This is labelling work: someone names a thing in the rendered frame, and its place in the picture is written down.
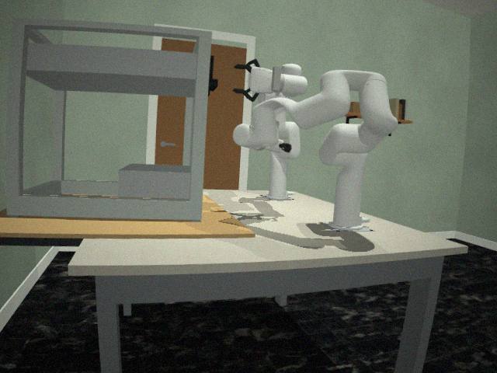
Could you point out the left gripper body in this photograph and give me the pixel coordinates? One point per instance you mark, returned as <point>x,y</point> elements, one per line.
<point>275,148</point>

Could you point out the grey rectangular metal frame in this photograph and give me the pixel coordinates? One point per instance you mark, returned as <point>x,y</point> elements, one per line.
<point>65,67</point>

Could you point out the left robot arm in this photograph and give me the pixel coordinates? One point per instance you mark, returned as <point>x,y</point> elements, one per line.
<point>349,143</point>

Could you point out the tan flat board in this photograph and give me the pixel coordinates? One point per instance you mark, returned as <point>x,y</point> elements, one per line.
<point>216,223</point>

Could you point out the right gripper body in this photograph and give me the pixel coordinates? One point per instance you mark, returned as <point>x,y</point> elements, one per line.
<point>259,80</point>

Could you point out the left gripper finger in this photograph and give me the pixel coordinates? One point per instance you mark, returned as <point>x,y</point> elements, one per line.
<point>286,147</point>

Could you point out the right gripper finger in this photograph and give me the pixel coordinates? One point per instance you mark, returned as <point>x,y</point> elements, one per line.
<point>245,92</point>
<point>247,66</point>

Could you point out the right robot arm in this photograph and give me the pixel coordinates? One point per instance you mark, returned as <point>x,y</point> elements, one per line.
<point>285,83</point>

